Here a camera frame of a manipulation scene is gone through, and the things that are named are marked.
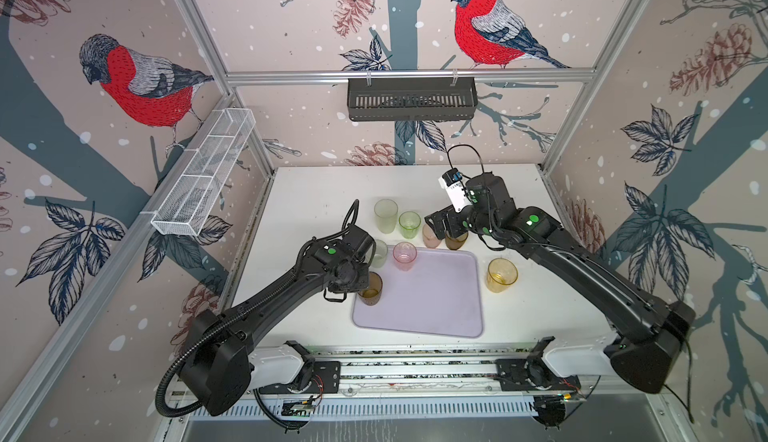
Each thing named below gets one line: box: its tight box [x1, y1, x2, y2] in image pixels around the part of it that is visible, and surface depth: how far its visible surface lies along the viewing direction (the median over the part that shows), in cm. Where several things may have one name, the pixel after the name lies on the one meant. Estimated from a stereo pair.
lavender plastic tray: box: [352, 246, 483, 339], surface depth 88 cm
